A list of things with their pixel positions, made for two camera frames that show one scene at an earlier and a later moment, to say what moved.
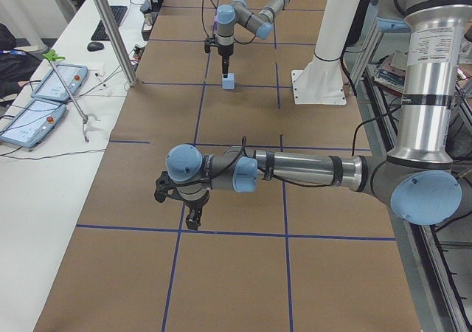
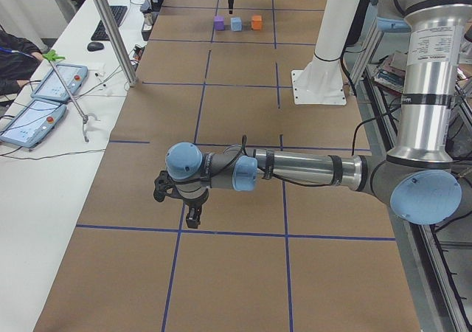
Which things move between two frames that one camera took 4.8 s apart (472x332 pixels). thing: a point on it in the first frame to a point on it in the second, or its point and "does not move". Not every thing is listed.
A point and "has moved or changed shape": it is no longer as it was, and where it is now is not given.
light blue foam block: (228, 83) has moved or changed shape
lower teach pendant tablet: (29, 128) does not move
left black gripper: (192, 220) does not move
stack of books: (391, 71) does not move
